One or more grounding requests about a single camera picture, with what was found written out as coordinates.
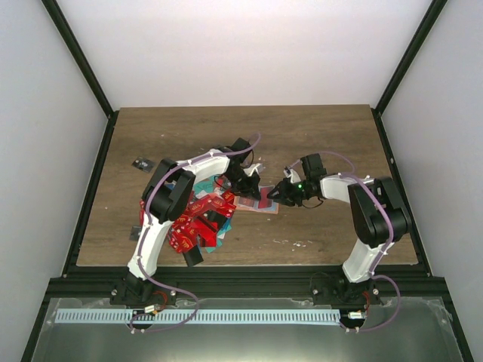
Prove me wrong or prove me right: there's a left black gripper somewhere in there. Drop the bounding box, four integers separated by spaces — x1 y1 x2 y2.
223 167 260 201

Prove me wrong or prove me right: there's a pink leather card holder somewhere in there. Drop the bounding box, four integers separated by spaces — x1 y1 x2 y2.
235 196 279 214

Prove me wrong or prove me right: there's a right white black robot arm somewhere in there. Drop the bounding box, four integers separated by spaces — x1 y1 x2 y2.
267 153 412 304

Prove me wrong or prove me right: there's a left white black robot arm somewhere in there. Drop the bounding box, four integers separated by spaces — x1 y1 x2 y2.
124 134 261 305

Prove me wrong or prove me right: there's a red gold logo card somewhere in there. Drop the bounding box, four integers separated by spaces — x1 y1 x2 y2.
221 190 235 205

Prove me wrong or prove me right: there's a teal card front pile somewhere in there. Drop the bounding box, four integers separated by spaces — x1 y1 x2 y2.
203 221 232 253

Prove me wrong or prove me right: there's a red card left pile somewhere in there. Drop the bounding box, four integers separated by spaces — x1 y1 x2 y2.
139 190 235 242

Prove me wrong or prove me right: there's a black VIP card far left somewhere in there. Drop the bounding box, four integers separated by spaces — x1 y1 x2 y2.
131 157 155 173

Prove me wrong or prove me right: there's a red VIP card front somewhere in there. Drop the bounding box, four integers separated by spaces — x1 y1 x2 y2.
168 230 195 253

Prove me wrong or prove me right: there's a black card at front edge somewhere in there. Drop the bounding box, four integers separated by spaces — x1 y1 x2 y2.
182 246 204 267

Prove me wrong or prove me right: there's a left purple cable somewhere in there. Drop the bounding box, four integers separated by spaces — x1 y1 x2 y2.
128 131 263 334

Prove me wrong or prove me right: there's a purple cable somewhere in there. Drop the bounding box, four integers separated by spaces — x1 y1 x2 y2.
128 131 263 334
294 150 401 334

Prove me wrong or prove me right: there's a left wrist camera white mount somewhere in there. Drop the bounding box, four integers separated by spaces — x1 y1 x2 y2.
248 163 264 176

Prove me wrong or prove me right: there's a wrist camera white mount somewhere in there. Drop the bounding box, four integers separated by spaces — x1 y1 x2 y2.
248 163 264 176
284 167 301 185

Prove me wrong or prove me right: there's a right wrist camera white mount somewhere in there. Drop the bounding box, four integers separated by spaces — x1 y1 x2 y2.
284 167 301 185

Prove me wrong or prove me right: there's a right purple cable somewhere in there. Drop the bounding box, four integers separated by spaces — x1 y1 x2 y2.
294 150 401 334

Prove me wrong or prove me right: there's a black aluminium frame rail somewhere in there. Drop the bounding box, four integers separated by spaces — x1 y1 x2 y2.
45 265 448 298

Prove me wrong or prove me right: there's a light blue slotted cable duct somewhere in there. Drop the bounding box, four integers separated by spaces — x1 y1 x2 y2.
54 308 340 326

